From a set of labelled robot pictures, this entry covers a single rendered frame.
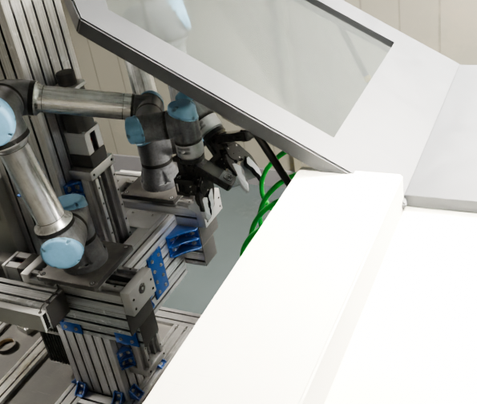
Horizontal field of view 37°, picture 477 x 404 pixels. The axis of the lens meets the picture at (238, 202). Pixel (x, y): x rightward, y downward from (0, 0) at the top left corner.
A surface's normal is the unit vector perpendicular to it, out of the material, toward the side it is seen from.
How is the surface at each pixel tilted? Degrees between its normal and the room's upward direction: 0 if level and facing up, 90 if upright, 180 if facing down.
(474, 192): 0
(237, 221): 0
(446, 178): 0
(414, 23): 90
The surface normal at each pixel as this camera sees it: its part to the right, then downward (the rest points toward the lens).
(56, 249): 0.09, 0.62
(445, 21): -0.41, 0.53
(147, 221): -0.15, -0.84
